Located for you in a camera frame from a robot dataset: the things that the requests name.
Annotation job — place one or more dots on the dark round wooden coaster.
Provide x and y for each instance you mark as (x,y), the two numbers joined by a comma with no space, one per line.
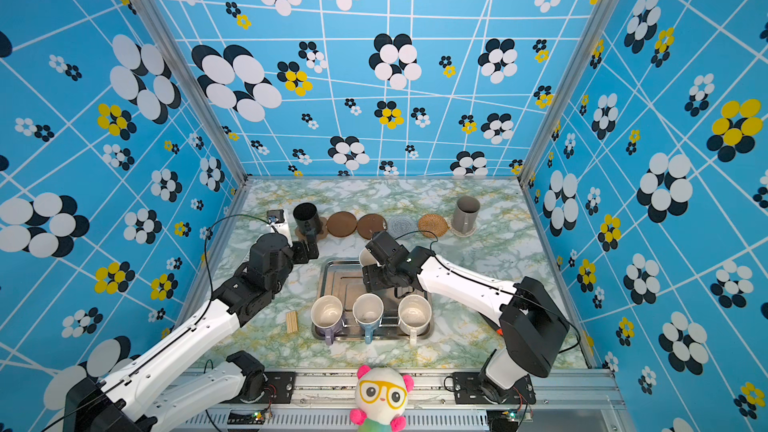
(342,224)

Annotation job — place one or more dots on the small wooden block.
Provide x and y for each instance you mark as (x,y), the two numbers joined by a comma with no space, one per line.
(291,322)

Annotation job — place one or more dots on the aluminium front rail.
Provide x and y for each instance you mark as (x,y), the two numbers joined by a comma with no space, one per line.
(586,400)

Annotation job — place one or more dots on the white mug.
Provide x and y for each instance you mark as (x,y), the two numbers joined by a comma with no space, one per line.
(414,316)

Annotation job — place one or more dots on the scratched round wooden coaster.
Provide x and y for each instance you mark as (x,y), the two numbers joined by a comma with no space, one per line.
(370,224)

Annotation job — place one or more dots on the woven rattan coaster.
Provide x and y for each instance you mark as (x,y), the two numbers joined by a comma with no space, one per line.
(432,226)

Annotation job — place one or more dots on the grey blue crochet coaster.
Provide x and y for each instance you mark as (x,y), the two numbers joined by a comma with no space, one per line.
(400,225)

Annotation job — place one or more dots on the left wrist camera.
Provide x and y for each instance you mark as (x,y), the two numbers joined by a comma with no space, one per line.
(277,222)

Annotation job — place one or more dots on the panda plush toy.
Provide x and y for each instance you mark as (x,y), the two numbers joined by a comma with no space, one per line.
(381,397)

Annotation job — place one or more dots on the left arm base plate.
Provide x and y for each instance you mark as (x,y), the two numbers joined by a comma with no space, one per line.
(271,387)

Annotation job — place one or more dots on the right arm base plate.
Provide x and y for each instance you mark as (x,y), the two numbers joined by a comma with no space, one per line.
(472,388)

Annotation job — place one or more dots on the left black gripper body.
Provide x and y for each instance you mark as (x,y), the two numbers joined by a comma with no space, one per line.
(300,255)

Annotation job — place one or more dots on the purple mug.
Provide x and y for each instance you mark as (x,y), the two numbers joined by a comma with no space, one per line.
(327,317)

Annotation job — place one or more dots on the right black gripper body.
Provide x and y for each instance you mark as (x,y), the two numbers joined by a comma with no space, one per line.
(379,278)

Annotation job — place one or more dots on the black mug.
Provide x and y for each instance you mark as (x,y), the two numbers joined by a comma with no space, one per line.
(308,222)

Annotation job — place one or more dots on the light blue mug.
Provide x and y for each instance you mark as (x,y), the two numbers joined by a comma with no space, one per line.
(367,259)
(368,310)

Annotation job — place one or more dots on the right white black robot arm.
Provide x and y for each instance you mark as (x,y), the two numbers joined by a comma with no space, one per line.
(533,327)

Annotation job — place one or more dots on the paw shaped wooden coaster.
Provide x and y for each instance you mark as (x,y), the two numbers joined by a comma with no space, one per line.
(321,235)

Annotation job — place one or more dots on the light blue mug front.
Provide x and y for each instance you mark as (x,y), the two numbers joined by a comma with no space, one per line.
(368,310)

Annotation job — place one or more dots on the stainless steel cup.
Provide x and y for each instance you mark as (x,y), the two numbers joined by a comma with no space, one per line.
(465,214)

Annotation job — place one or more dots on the metal serving tray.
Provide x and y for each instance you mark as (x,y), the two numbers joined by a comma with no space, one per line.
(343,279)

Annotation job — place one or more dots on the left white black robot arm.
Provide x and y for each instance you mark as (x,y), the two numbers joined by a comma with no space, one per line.
(180,336)

